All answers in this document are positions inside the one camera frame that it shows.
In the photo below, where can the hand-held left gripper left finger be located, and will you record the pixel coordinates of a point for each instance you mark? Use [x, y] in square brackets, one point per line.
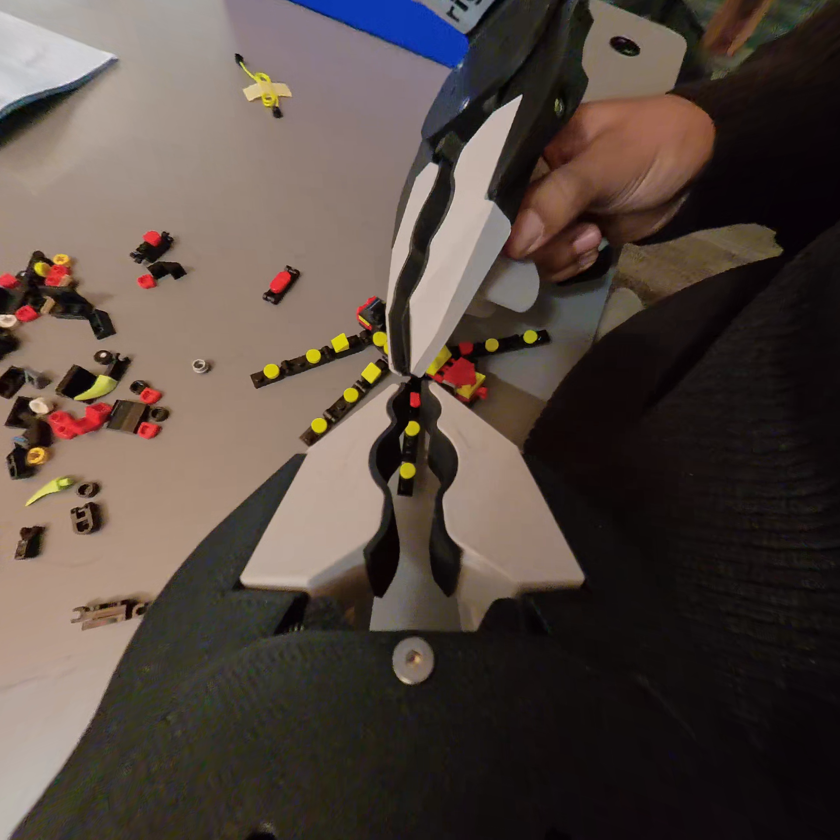
[315, 525]

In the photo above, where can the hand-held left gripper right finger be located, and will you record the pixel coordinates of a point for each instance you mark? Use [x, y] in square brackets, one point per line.
[505, 525]

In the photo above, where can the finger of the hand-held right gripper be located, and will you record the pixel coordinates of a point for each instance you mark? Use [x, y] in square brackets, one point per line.
[401, 262]
[469, 229]

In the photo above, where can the black yellow lego spider model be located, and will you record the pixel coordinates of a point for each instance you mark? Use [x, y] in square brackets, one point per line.
[459, 374]

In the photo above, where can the person's right forearm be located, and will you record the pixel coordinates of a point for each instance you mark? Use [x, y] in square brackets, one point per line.
[774, 131]

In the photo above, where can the red topped black lego plate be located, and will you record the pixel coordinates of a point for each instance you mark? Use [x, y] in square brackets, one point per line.
[281, 282]

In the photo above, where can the grey round lego stud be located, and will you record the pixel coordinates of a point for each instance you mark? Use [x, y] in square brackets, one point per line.
[201, 365]

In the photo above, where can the pile of loose lego pieces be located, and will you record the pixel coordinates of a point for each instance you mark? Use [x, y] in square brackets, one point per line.
[79, 423]

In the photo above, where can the lego instruction booklet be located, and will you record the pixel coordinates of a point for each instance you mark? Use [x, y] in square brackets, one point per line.
[39, 59]

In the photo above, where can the person's right hand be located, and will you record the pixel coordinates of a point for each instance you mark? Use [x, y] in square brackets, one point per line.
[623, 170]

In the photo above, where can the blue plastic bin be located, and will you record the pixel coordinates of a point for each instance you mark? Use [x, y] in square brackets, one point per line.
[394, 26]

